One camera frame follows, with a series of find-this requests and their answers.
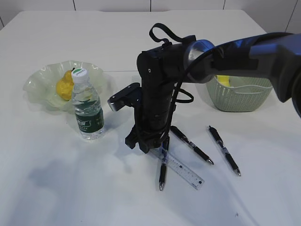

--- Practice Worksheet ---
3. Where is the yellow pear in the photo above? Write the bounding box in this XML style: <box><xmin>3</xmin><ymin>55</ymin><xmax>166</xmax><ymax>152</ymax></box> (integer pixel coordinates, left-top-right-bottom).
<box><xmin>56</xmin><ymin>68</ymin><xmax>75</xmax><ymax>101</ymax></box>

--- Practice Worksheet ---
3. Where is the black pen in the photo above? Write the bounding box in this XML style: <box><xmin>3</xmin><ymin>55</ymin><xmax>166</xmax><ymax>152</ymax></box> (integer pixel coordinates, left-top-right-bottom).
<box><xmin>208</xmin><ymin>126</ymin><xmax>241</xmax><ymax>176</ymax></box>
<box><xmin>158</xmin><ymin>136</ymin><xmax>170</xmax><ymax>191</ymax></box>
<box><xmin>170</xmin><ymin>126</ymin><xmax>214</xmax><ymax>165</ymax></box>

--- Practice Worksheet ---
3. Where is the clear plastic ruler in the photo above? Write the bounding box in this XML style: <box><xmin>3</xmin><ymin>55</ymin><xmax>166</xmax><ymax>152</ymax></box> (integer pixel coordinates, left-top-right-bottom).
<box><xmin>150</xmin><ymin>149</ymin><xmax>204</xmax><ymax>190</ymax></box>

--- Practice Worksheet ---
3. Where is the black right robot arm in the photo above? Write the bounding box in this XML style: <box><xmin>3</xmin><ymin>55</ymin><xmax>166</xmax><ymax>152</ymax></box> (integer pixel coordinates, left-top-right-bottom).
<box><xmin>125</xmin><ymin>32</ymin><xmax>301</xmax><ymax>153</ymax></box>

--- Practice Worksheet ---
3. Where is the green woven plastic basket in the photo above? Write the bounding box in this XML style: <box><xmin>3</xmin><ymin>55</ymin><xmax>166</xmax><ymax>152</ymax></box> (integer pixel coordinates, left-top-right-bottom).
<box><xmin>206</xmin><ymin>75</ymin><xmax>273</xmax><ymax>113</ymax></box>

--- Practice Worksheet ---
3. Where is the translucent green wavy plate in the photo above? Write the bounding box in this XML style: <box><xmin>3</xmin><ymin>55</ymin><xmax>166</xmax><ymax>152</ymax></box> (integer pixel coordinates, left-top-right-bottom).
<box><xmin>23</xmin><ymin>60</ymin><xmax>110</xmax><ymax>112</ymax></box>

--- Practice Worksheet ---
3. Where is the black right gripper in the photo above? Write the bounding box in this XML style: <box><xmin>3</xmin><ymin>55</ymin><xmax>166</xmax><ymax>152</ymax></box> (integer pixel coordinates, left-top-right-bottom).
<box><xmin>125</xmin><ymin>35</ymin><xmax>196</xmax><ymax>153</ymax></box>

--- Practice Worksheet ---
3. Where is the clear water bottle green label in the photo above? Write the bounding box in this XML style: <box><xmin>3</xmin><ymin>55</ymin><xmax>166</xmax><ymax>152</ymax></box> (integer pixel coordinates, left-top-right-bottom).
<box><xmin>71</xmin><ymin>68</ymin><xmax>104</xmax><ymax>140</ymax></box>

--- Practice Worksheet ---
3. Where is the black pen on ruler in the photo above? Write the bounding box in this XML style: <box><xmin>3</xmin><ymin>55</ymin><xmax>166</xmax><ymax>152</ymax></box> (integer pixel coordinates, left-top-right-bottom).
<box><xmin>158</xmin><ymin>136</ymin><xmax>170</xmax><ymax>191</ymax></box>

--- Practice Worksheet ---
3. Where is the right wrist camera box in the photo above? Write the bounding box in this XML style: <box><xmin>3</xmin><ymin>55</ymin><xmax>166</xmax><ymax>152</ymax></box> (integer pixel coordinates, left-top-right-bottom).
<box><xmin>107</xmin><ymin>82</ymin><xmax>142</xmax><ymax>112</ymax></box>

